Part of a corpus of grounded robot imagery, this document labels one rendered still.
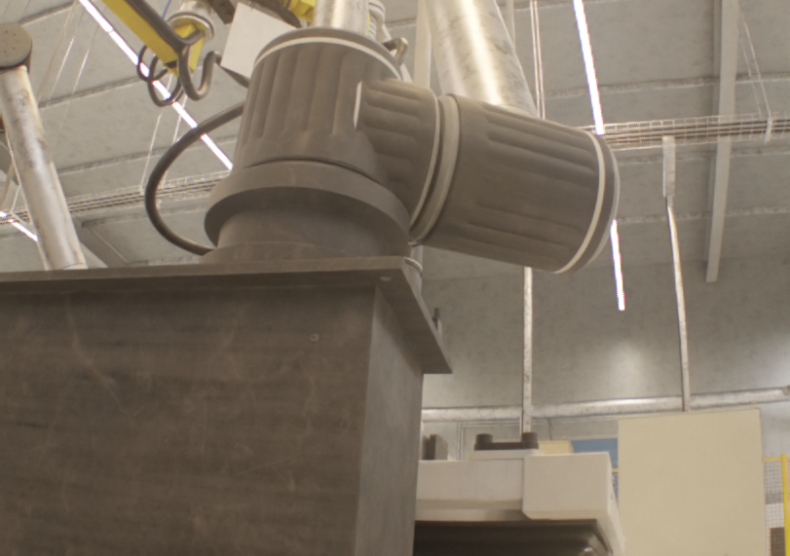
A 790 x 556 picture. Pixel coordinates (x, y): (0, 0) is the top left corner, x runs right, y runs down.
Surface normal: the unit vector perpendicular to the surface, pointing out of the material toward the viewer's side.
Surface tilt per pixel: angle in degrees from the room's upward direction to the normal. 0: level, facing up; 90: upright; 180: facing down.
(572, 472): 90
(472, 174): 120
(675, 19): 176
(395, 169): 129
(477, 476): 90
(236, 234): 90
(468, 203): 141
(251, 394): 90
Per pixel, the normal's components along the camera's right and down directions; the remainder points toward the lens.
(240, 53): 0.57, -0.31
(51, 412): -0.22, -0.42
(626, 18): -0.09, 0.87
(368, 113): 0.29, -0.28
